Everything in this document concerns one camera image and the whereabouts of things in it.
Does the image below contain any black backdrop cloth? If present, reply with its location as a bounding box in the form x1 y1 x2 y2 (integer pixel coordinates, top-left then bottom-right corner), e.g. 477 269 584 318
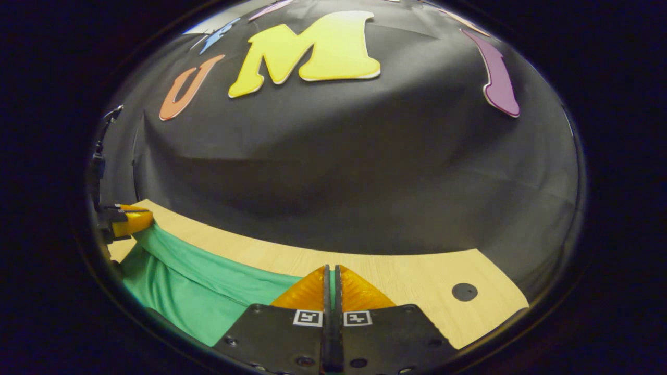
89 0 587 303

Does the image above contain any green polo T-shirt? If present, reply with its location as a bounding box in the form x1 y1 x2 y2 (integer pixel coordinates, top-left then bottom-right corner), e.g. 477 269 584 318
121 223 337 347

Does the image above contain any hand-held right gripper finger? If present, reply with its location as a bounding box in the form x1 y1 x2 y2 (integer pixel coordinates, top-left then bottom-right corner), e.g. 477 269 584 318
213 264 333 375
333 264 459 375

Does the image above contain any black table cable grommet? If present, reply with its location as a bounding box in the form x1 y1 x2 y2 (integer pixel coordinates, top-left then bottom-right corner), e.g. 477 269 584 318
451 283 478 302

